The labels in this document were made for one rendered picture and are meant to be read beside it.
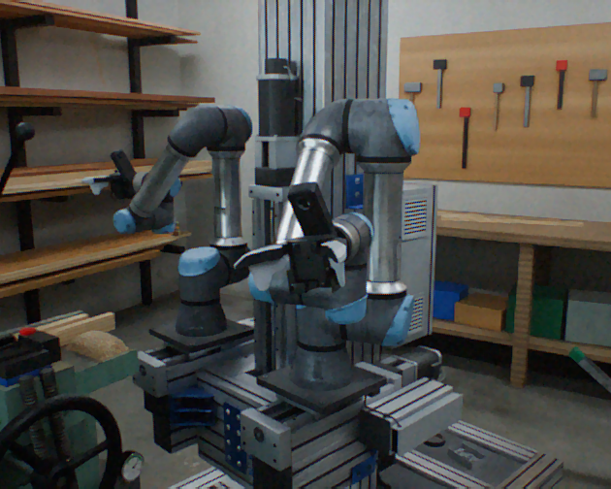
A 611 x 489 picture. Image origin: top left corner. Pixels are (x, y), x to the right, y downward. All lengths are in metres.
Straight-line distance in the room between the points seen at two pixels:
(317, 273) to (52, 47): 3.68
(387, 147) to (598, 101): 2.70
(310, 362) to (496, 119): 2.78
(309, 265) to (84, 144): 3.71
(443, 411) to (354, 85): 0.85
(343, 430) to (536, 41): 2.93
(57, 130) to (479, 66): 2.72
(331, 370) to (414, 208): 0.60
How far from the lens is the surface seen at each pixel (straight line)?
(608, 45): 3.90
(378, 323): 1.34
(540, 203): 3.97
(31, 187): 3.59
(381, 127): 1.27
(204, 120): 1.73
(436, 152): 4.08
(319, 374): 1.42
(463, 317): 3.72
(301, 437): 1.40
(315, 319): 1.38
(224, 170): 1.82
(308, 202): 0.90
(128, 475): 1.50
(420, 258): 1.85
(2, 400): 1.22
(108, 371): 1.45
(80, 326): 1.57
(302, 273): 0.91
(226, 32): 4.95
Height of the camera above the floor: 1.42
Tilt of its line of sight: 11 degrees down
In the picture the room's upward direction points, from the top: straight up
